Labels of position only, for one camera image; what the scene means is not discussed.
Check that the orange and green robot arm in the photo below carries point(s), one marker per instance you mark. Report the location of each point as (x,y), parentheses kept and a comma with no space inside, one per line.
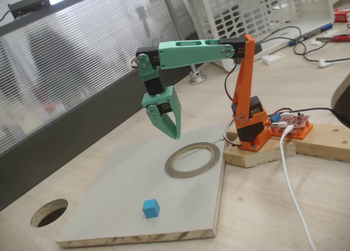
(191,57)

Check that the small white plastic part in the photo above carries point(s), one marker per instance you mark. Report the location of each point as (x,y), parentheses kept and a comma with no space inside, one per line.
(316,42)

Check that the long wooden base plank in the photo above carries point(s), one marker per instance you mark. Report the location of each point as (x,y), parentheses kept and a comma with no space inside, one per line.
(328,141)

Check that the orange circuit board holder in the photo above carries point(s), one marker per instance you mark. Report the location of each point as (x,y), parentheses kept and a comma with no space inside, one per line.
(303,133)

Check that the white earbud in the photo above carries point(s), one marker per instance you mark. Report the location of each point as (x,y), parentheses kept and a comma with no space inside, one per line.
(322,63)

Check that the grey chipboard panel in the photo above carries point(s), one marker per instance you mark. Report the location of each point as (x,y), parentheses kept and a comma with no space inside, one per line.
(123,180)

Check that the green gripper, black servo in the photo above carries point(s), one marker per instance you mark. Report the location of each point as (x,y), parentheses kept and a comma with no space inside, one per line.
(167,103)

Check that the grey rounded object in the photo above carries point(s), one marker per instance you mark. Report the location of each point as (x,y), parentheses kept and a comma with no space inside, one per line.
(341,87)

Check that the black power strip, red switch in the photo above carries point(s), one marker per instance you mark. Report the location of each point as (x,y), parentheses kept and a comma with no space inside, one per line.
(257,50)

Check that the blue cube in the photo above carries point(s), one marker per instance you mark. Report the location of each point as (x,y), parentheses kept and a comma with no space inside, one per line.
(150,208)

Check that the blue-capped marker pen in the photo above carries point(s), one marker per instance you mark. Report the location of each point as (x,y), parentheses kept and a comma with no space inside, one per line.
(311,33)

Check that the red circuit board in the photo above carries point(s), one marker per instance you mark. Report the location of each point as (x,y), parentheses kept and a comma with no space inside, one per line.
(296,121)

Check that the white perforated plastic crate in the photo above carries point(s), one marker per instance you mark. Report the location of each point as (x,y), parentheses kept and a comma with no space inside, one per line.
(314,10)

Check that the red box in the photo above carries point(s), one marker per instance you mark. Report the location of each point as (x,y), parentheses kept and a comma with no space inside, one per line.
(343,16)

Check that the large wooden base block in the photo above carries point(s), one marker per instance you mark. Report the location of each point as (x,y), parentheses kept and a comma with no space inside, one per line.
(259,156)

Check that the ribbed glass desk partition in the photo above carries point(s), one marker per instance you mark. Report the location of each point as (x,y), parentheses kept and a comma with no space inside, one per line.
(82,57)

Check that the metal partition foot clamp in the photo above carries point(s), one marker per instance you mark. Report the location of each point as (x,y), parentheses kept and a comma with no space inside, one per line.
(197,78)

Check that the white plastic bracket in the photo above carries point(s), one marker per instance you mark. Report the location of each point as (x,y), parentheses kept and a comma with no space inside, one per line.
(273,58)

